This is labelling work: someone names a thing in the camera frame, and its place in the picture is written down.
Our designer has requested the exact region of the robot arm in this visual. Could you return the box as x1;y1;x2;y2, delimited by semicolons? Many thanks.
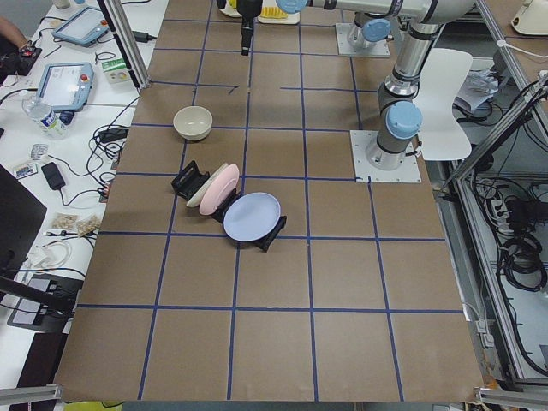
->
348;12;390;49
277;1;474;170

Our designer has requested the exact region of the black power adapter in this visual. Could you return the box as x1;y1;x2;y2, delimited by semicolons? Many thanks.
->
41;162;66;190

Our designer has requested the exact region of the clear water bottle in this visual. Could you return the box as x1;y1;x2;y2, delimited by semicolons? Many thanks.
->
21;94;66;140

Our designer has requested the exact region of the teach pendant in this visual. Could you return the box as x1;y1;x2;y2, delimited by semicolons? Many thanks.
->
52;7;109;47
37;62;94;112

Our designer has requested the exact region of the aluminium frame post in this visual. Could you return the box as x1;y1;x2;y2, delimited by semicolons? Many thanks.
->
97;0;150;90

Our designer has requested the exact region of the cream plate in rack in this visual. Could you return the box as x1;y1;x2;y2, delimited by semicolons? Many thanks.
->
186;163;228;208

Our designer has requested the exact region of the green white box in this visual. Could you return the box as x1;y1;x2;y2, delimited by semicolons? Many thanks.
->
101;58;131;85

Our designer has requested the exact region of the bag of wooden pieces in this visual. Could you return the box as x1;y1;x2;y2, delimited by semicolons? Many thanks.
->
75;215;102;237

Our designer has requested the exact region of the black plate rack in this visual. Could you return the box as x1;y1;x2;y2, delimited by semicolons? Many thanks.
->
171;161;287;252

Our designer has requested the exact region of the near teach pendant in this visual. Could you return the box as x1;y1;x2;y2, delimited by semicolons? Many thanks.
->
37;62;94;112

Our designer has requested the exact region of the blue plate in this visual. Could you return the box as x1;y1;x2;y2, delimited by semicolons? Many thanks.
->
223;192;281;242

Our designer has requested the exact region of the far teach pendant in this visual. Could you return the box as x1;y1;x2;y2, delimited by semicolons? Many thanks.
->
52;7;109;47

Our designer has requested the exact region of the pink plate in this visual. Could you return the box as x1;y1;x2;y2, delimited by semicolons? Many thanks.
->
199;164;240;216

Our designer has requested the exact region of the white chair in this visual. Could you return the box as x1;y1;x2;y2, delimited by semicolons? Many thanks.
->
414;48;473;161

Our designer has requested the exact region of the cream bowl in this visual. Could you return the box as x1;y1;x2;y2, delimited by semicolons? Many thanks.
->
173;106;213;141

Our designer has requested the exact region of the black monitor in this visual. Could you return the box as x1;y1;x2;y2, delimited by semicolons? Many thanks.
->
1;168;75;314

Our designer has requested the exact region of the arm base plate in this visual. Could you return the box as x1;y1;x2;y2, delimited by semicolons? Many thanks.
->
335;23;390;58
350;130;421;183

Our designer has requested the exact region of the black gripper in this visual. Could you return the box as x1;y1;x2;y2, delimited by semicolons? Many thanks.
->
238;0;262;56

